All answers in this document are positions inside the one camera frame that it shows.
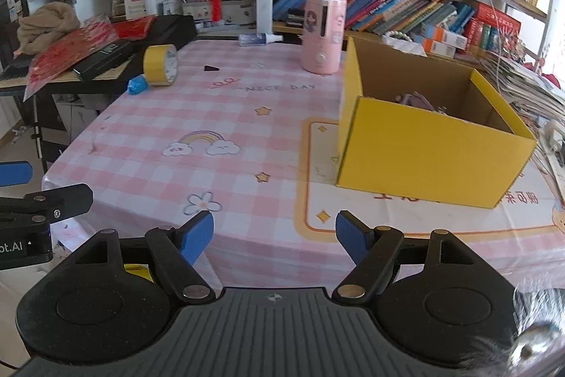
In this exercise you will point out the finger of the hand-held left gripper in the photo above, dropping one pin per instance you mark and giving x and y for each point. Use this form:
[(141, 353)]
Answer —
[(15, 174), (62, 200)]

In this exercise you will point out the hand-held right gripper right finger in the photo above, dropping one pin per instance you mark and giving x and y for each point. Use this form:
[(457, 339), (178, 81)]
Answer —
[(351, 233)]

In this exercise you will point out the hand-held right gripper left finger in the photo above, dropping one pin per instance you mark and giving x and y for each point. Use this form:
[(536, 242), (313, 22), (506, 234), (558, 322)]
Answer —
[(198, 233)]

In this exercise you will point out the yellow cardboard box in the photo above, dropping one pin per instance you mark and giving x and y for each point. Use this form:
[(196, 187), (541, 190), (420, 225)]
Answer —
[(419, 156)]

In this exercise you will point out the pink checked tablecloth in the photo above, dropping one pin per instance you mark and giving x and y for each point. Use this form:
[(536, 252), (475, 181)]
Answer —
[(220, 116)]

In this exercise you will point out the red printed paper sheet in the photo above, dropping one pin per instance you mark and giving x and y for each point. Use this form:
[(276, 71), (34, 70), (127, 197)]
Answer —
[(66, 52)]

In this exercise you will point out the black long box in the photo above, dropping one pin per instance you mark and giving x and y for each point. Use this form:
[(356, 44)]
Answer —
[(103, 59)]

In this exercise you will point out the beige cloth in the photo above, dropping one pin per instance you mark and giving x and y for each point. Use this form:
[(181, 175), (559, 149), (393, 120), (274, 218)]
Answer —
[(46, 23)]

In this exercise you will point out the yellow tape roll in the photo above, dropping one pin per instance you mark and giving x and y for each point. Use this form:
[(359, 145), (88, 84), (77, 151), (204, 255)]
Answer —
[(152, 65)]

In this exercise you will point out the small black triangle piece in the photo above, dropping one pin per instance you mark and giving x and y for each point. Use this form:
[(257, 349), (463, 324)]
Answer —
[(211, 69)]

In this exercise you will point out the red paper packet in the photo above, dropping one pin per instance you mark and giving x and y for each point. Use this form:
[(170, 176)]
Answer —
[(132, 28)]

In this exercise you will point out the pink cylindrical humidifier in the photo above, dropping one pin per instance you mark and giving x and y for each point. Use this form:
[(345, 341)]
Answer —
[(322, 45)]

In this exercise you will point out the white lace basket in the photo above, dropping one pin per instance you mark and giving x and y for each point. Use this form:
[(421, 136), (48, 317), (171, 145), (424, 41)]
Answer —
[(404, 43)]

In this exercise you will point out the black keyboard bag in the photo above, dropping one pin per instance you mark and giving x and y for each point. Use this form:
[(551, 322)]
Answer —
[(172, 32)]

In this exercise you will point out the grey fluffy clothing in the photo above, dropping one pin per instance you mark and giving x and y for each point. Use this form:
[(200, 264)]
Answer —
[(536, 315)]

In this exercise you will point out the white squeeze tube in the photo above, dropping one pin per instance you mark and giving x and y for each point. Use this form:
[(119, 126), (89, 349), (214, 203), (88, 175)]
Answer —
[(258, 39)]

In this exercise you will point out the orange white small box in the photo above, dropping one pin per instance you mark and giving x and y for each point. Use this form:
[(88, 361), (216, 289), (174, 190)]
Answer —
[(438, 49), (446, 36)]

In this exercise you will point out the white card red label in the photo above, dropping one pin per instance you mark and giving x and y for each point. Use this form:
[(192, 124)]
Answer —
[(134, 4)]

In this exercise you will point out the white pen holder box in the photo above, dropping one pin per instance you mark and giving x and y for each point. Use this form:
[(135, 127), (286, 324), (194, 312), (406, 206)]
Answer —
[(229, 11)]

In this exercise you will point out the white power adapter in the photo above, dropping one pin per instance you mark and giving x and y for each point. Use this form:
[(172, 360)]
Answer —
[(556, 136)]

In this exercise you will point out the stack of newspapers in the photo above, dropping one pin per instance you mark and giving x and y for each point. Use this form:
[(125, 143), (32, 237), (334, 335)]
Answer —
[(529, 87)]

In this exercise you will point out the row of colourful books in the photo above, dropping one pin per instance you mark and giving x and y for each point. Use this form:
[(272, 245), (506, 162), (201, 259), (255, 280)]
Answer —
[(375, 4)]

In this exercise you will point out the red boxed book set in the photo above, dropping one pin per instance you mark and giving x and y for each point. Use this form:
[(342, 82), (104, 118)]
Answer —
[(492, 28)]

